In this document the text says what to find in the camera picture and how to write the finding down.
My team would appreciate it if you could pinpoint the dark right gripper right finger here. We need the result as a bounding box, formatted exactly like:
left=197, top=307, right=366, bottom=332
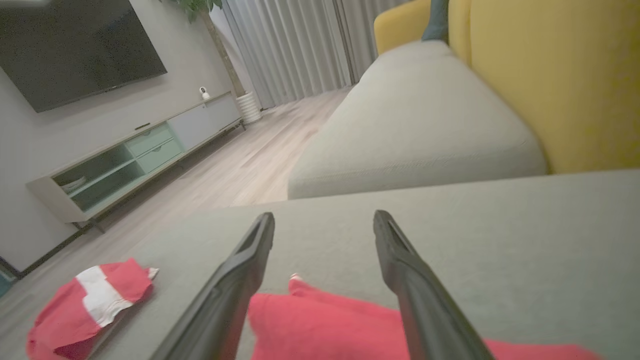
left=372, top=209, right=496, bottom=360

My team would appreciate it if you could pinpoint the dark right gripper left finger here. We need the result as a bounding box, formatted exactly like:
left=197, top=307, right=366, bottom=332
left=150, top=212, right=276, bottom=360

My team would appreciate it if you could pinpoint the plain red garment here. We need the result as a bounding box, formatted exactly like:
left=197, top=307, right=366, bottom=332
left=247, top=273, right=606, bottom=360

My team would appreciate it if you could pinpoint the red garment with white stripe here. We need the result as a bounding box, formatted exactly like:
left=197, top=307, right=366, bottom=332
left=25, top=257, right=160, bottom=360

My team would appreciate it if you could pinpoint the grey and green TV cabinet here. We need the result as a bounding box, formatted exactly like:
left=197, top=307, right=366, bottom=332
left=25, top=90, right=246, bottom=235

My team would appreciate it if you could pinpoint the light grey sofa seat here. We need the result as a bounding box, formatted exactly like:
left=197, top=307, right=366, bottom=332
left=287, top=39, right=549, bottom=201

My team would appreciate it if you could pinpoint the white stack in cabinet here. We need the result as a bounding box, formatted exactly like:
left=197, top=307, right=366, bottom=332
left=62, top=175, right=87, bottom=194

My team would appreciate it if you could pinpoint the white ribbed plant pot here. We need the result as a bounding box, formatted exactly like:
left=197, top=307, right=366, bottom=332
left=235, top=91, right=263, bottom=125

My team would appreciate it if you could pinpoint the grey pleated curtain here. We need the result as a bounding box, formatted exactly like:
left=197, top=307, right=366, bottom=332
left=219, top=0, right=416, bottom=110

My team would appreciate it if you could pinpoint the teal throw cushion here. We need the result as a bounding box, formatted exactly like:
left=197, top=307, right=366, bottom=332
left=421, top=0, right=450, bottom=44

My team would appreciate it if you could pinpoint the green potted tree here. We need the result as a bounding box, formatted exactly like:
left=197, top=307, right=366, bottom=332
left=159, top=0, right=247, bottom=99

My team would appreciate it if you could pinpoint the black wall television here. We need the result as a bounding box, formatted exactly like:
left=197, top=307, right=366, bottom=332
left=0, top=0, right=169, bottom=114

